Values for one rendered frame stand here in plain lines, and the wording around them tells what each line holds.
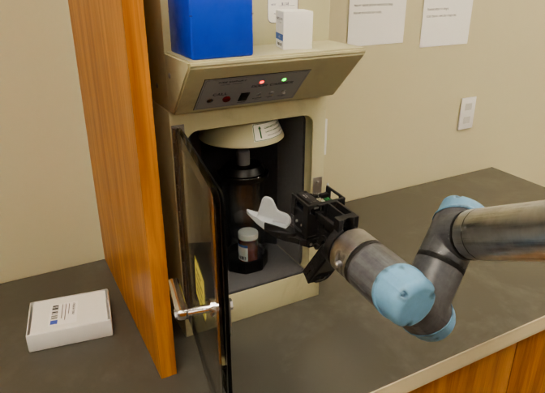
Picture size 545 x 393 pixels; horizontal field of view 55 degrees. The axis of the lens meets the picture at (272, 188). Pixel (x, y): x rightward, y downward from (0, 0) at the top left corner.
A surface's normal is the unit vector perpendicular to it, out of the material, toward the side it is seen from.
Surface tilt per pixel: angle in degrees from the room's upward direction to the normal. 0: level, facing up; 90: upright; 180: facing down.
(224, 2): 90
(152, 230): 90
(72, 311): 0
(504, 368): 90
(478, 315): 0
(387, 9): 90
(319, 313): 0
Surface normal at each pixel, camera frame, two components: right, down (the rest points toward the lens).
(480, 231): -0.96, -0.11
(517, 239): -0.93, 0.24
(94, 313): 0.00, -0.92
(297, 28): 0.24, 0.38
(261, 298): 0.47, 0.34
